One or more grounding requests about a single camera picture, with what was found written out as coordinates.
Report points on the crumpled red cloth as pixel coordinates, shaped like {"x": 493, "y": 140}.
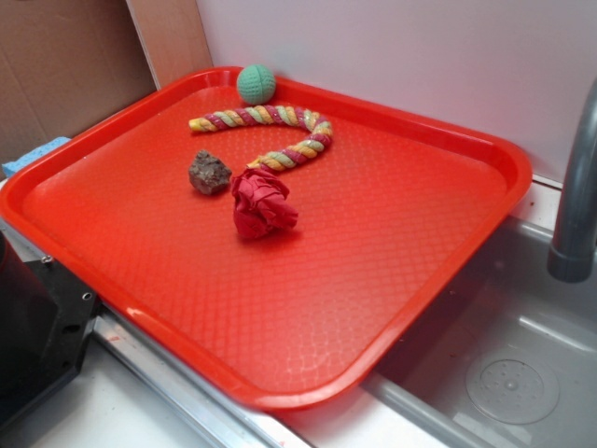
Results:
{"x": 260, "y": 204}

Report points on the green rubber ball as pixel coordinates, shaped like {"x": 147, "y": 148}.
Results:
{"x": 256, "y": 84}

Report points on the grey toy sink basin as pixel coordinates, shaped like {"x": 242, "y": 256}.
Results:
{"x": 504, "y": 357}

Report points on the grey sink faucet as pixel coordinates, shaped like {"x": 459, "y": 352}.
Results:
{"x": 572, "y": 249}

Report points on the brown rock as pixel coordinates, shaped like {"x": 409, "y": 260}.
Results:
{"x": 208, "y": 174}

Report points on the brown cardboard panel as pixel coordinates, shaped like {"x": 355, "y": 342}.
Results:
{"x": 67, "y": 65}

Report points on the blue sponge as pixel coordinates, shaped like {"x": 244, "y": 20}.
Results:
{"x": 12, "y": 167}

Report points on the red plastic tray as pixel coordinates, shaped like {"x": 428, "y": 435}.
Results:
{"x": 387, "y": 216}

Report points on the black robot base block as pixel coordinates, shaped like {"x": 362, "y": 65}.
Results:
{"x": 47, "y": 316}

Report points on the multicolour twisted rope toy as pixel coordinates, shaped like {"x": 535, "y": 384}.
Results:
{"x": 318, "y": 127}

